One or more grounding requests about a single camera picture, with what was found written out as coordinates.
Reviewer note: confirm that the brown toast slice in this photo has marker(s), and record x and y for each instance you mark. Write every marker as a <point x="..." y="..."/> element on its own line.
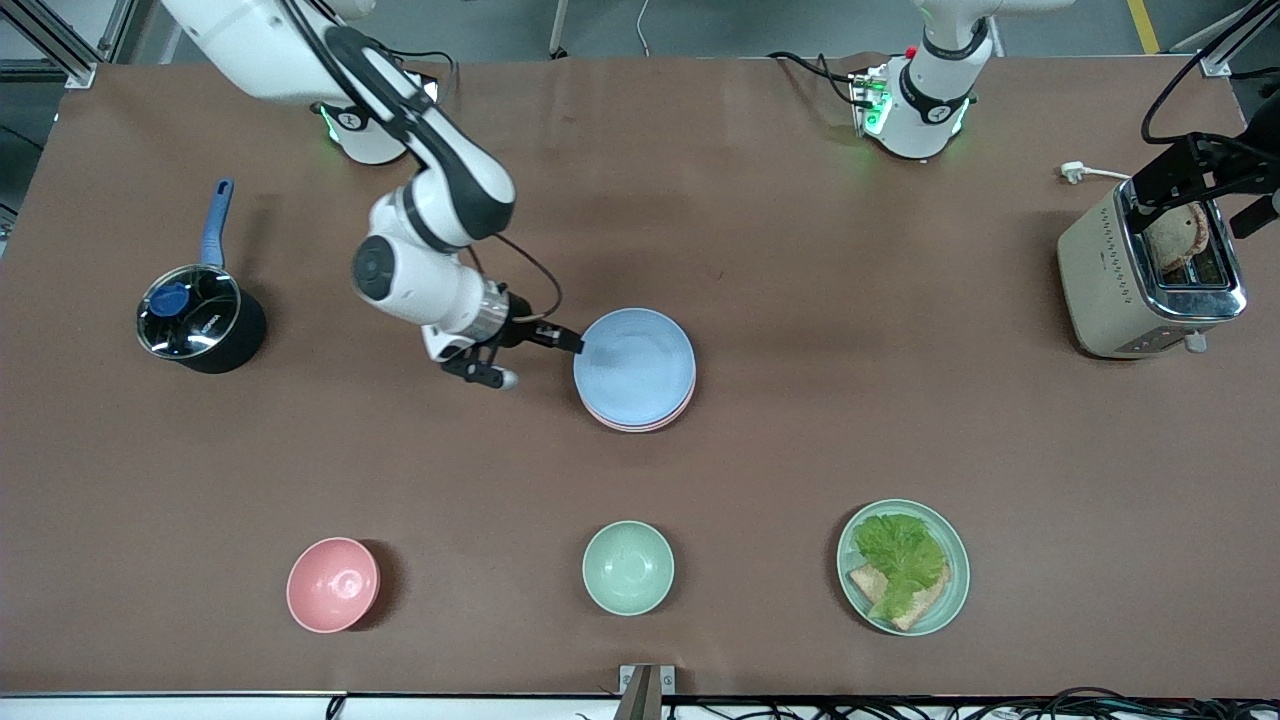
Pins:
<point x="1170" y="245"/>

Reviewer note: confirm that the aluminium frame profile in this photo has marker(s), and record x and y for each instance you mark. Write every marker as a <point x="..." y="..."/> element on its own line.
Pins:
<point x="60" y="50"/>
<point x="1235" y="35"/>

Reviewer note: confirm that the pink plate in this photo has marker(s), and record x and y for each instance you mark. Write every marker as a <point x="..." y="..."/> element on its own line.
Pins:
<point x="640" y="429"/>

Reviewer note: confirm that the blue plate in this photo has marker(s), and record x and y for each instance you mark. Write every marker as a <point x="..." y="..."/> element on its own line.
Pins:
<point x="634" y="365"/>

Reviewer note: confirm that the brown bread slice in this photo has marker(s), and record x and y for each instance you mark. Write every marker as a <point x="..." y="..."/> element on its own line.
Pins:
<point x="920" y="610"/>

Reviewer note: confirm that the pink bowl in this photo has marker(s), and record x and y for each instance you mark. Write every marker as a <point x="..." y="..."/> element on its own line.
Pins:
<point x="333" y="585"/>

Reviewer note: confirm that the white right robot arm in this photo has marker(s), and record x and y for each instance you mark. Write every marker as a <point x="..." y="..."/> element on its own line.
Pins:
<point x="440" y="190"/>

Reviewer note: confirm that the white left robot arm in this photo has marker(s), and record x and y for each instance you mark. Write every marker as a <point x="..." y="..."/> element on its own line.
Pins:
<point x="930" y="70"/>

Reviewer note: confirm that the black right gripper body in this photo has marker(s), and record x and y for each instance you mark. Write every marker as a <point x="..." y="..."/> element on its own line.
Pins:
<point x="519" y="329"/>

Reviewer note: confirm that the glass lid blue knob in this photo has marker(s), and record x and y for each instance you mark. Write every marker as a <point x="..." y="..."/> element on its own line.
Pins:
<point x="190" y="315"/>

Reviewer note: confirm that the green plate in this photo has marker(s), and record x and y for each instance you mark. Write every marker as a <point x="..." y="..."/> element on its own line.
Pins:
<point x="955" y="590"/>

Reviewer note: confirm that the green bowl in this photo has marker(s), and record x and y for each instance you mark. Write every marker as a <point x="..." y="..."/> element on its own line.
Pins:
<point x="628" y="568"/>

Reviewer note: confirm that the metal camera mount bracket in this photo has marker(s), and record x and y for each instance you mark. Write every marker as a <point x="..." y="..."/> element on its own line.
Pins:
<point x="640" y="690"/>

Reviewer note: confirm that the white toaster power plug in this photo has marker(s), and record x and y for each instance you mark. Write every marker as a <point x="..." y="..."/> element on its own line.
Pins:
<point x="1075" y="172"/>

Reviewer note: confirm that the white pole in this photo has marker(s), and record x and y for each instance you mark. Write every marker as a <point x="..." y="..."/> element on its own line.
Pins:
<point x="557" y="25"/>

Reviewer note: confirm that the beige chrome toaster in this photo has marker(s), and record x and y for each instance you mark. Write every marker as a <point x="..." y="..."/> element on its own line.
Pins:
<point x="1095" y="280"/>

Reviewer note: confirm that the green lettuce leaf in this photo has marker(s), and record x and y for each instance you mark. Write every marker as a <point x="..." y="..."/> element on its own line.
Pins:
<point x="900" y="555"/>

